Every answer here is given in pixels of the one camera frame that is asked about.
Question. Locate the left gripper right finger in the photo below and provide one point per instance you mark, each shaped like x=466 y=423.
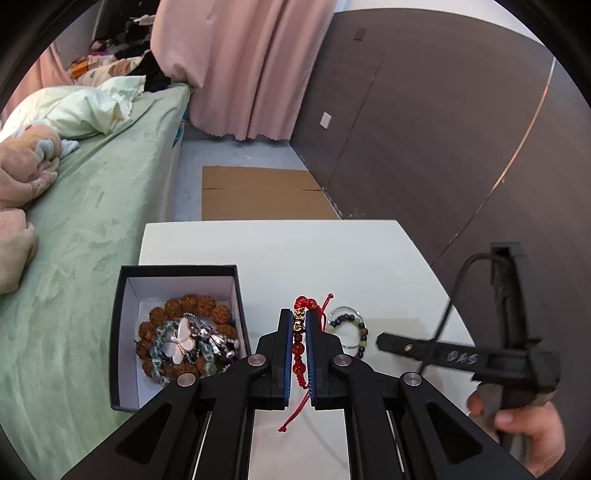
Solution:
x=325 y=364

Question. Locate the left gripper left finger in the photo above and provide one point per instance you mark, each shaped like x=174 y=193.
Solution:
x=198 y=428

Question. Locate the black jewelry box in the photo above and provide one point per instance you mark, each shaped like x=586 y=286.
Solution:
x=170 y=320

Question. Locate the person's right hand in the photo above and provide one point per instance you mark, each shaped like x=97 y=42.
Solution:
x=542 y=424

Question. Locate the green bed sheet mattress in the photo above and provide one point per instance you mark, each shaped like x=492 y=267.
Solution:
x=55 y=328

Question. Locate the brown cardboard sheet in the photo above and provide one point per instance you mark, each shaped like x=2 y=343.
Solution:
x=246 y=193

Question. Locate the pink fleece blanket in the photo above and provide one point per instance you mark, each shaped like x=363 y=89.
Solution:
x=29 y=161

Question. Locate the pale green pillow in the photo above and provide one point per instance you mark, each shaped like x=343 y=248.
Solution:
x=78 y=112

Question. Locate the pink curtain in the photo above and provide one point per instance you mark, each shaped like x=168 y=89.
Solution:
x=247 y=62

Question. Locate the white wall socket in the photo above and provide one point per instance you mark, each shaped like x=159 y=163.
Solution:
x=325 y=120

